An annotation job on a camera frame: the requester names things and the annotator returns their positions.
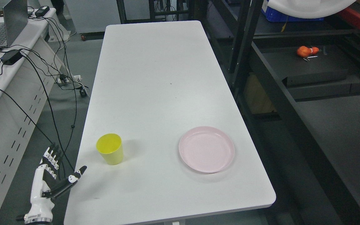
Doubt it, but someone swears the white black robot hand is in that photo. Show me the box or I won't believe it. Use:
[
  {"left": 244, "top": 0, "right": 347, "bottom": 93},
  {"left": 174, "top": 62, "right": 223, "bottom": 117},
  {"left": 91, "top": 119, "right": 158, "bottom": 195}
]
[{"left": 27, "top": 143, "right": 87, "bottom": 220}]

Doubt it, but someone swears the yellow plastic cup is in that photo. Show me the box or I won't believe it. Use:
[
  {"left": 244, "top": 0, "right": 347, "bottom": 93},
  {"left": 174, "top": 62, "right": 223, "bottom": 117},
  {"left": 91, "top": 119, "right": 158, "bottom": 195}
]
[{"left": 96, "top": 133, "right": 124, "bottom": 165}]

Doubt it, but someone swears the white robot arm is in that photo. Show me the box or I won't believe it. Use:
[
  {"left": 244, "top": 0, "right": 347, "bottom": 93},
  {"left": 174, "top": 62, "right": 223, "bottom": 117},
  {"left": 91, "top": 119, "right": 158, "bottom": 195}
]
[{"left": 15, "top": 214, "right": 53, "bottom": 225}]

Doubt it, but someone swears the dark grey metal shelf rack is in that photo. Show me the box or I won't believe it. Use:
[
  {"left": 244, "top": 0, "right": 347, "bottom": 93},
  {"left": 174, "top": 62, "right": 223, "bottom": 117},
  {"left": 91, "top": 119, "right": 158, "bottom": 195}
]
[{"left": 194, "top": 0, "right": 360, "bottom": 225}]

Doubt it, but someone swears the orange toy on shelf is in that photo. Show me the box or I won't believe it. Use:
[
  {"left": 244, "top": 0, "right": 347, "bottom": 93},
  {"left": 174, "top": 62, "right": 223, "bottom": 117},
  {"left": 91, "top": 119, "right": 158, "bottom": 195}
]
[{"left": 296, "top": 46, "right": 319, "bottom": 58}]

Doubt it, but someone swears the white side desk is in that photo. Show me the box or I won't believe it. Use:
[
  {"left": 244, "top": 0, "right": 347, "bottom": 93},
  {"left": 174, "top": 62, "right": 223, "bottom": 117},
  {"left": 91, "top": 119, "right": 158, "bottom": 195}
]
[{"left": 0, "top": 19, "right": 62, "bottom": 208}]

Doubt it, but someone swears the white power strip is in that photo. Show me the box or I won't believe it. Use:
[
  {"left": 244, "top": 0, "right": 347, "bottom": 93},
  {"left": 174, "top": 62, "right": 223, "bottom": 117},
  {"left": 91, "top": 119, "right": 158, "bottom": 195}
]
[{"left": 54, "top": 74, "right": 82, "bottom": 85}]

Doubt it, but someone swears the white table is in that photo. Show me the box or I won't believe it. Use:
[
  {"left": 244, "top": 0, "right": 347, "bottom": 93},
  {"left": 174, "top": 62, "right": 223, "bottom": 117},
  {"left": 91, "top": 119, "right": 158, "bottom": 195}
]
[{"left": 64, "top": 21, "right": 276, "bottom": 225}]

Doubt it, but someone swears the black power adapter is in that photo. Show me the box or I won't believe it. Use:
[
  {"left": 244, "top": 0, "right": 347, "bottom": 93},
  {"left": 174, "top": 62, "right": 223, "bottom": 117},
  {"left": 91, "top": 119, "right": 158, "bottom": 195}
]
[{"left": 0, "top": 49, "right": 23, "bottom": 65}]

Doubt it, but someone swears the grey laptop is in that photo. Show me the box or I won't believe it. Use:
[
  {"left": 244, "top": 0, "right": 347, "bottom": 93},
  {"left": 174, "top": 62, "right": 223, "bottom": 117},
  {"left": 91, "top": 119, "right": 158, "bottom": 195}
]
[{"left": 0, "top": 0, "right": 28, "bottom": 48}]

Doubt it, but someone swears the pink plastic plate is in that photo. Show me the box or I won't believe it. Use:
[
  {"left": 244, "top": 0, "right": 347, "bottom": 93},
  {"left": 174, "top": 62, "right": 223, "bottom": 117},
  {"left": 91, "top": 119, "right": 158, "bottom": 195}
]
[{"left": 178, "top": 126, "right": 235, "bottom": 173}]

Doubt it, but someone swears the black power brick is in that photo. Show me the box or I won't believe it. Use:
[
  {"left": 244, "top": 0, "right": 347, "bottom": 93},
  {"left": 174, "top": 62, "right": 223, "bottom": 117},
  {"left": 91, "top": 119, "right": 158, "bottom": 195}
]
[{"left": 34, "top": 6, "right": 50, "bottom": 18}]

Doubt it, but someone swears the blue plastic crate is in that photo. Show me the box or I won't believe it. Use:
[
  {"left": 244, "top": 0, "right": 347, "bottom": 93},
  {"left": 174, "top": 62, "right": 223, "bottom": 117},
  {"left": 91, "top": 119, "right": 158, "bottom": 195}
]
[{"left": 261, "top": 0, "right": 324, "bottom": 22}]

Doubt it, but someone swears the black cable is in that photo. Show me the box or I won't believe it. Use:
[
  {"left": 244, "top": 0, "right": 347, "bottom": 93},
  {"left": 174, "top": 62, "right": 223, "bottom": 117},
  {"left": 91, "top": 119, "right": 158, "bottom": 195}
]
[{"left": 19, "top": 16, "right": 88, "bottom": 171}]

